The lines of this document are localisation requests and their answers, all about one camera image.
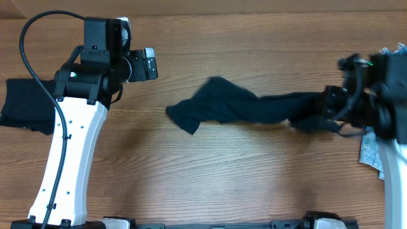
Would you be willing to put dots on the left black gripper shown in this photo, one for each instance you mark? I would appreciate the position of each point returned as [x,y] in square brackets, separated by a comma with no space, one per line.
[138,58]

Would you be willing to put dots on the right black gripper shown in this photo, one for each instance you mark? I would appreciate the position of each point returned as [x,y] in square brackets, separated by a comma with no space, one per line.
[331,104]

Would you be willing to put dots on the dark navy t-shirt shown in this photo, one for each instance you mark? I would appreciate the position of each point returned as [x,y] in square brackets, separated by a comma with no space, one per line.
[220,100]

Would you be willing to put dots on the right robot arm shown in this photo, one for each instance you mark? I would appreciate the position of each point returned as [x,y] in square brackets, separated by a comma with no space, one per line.
[385,77]

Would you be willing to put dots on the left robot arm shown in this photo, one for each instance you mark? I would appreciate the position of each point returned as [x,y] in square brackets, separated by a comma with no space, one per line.
[86,86]

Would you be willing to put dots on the light blue denim jeans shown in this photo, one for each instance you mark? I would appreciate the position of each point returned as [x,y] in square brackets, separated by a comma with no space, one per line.
[369,152]

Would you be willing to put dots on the folded black cloth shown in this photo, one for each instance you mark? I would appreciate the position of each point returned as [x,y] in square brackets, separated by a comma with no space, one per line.
[27,106]

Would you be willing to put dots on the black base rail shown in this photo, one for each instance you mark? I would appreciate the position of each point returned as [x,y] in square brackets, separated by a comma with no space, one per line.
[311,220]

